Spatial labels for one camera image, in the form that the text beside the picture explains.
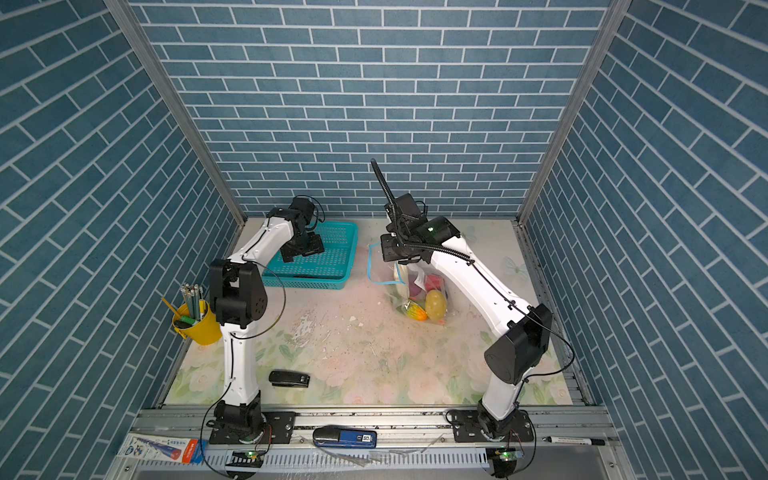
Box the teal plastic basket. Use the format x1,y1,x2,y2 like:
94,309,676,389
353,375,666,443
262,221,358,290

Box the red toy strawberry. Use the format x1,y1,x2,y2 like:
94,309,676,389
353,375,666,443
424,274,446,292

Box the clear zip top bag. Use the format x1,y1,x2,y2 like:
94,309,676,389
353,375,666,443
366,242,449,325

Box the orange green toy corn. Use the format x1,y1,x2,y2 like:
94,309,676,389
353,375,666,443
402,300,429,321

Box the white toy daikon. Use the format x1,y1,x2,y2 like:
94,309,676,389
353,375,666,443
393,262,409,289

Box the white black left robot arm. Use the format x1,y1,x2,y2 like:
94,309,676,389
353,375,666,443
209,197,324,443

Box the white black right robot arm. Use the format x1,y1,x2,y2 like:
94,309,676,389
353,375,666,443
380,217,552,440

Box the yellow pen cup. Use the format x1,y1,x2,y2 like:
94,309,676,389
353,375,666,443
161,283,222,346

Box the black stapler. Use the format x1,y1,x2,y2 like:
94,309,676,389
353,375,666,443
268,370,311,388

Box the blue black box cutter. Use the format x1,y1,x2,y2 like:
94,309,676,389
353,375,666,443
312,425,377,449

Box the red blue pencil box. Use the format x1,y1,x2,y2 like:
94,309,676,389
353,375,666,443
117,433,208,465

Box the black marker pen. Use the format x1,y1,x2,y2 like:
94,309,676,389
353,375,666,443
544,436,606,446

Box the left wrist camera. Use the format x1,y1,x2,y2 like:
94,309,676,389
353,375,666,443
267,195,326,234

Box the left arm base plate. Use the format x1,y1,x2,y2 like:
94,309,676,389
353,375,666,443
206,411,296,446

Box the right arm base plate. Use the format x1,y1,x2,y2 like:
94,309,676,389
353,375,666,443
444,409,536,443

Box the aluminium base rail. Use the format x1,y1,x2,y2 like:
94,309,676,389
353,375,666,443
107,406,633,479

